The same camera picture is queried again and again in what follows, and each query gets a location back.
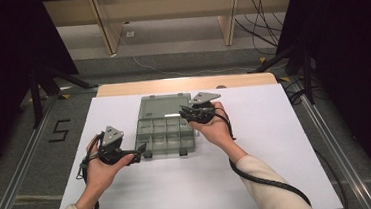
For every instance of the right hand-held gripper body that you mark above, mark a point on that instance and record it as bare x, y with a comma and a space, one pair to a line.
204, 111

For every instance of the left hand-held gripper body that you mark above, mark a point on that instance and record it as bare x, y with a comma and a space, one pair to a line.
111, 138

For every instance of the smoky clear compartment box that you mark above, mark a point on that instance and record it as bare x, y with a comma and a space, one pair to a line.
162, 133

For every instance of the person's right hand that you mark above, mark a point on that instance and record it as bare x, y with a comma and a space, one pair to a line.
217, 132

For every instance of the person's left hand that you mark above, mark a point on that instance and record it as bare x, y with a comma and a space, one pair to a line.
100, 174

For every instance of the light wooden table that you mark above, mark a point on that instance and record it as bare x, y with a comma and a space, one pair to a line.
172, 85

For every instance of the white table sheet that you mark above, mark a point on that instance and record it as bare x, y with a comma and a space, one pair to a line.
275, 127

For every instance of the black metal stand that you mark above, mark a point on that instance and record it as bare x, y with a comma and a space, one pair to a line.
35, 96
307, 75

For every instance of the white floor socket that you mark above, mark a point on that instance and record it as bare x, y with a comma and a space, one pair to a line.
130, 34

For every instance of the beige desk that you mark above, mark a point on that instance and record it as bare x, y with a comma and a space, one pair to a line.
165, 5

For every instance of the black curtain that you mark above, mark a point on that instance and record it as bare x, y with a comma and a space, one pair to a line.
352, 38
2, 48

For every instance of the aluminium floor rail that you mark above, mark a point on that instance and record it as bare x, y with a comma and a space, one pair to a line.
338, 159
13, 190

